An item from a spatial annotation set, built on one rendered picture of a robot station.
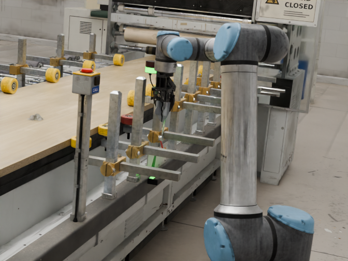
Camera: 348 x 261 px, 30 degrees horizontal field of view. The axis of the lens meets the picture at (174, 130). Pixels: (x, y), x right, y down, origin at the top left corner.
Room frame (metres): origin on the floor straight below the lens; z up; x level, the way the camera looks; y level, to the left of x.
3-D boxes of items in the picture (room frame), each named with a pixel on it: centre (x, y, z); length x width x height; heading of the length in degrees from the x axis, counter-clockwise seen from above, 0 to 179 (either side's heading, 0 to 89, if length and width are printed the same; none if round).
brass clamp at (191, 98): (3.36, -0.08, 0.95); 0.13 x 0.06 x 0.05; 163
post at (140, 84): (2.62, 0.15, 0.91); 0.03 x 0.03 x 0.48; 73
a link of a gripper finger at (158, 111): (2.65, 0.07, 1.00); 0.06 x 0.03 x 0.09; 163
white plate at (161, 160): (2.82, 0.06, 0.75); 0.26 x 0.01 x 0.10; 163
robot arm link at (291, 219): (1.93, -0.38, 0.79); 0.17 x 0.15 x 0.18; 110
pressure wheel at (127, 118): (2.94, 0.21, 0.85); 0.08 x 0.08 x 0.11
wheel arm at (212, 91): (3.61, -0.17, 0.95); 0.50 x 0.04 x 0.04; 73
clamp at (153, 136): (2.88, 0.07, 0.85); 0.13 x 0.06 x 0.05; 163
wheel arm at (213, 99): (3.37, -0.10, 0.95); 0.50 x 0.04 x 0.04; 73
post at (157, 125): (2.86, 0.08, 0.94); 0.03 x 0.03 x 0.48; 73
